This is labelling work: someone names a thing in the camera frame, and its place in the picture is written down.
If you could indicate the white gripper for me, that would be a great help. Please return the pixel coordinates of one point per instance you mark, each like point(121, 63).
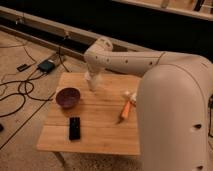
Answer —
point(93, 77)

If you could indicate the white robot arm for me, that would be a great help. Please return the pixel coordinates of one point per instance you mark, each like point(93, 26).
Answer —
point(172, 103)

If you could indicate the purple bowl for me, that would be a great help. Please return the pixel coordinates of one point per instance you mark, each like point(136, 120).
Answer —
point(68, 97)

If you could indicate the black power adapter box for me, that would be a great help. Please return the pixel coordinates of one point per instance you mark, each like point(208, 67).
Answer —
point(46, 66)

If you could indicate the wooden table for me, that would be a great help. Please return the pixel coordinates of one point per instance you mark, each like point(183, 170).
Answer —
point(100, 130)

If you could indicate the black remote control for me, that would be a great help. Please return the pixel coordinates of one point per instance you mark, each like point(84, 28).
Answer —
point(74, 128)

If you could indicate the small black device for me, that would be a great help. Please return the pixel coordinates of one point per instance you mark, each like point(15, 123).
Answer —
point(23, 67)

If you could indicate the orange handled tool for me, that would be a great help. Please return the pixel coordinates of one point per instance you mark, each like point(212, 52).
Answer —
point(125, 111)

